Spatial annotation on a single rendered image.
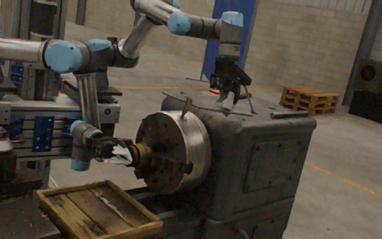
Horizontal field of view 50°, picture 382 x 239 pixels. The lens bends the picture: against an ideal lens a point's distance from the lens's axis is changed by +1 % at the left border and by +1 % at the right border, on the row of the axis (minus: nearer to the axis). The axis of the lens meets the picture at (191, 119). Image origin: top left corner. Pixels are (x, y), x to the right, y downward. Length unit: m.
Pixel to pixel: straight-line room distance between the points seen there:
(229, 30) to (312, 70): 11.05
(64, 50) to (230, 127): 0.66
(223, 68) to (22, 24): 1.05
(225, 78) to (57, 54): 0.61
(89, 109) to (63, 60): 0.27
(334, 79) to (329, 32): 1.31
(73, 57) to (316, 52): 11.16
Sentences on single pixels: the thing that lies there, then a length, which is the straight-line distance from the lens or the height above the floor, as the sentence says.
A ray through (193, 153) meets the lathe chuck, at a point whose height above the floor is 1.13.
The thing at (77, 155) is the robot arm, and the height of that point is 1.00.
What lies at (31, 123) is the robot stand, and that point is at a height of 0.99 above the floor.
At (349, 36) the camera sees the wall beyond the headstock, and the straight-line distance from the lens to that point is 12.06.
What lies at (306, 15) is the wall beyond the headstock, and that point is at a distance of 12.74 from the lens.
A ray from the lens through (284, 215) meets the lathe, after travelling 2.01.
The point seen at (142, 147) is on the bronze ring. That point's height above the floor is 1.12.
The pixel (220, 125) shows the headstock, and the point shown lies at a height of 1.22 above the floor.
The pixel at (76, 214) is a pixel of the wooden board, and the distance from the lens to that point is 1.47.
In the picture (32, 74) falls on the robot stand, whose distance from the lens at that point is 2.06.
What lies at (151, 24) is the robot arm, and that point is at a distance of 1.90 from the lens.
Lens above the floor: 1.60
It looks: 14 degrees down
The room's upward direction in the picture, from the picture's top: 11 degrees clockwise
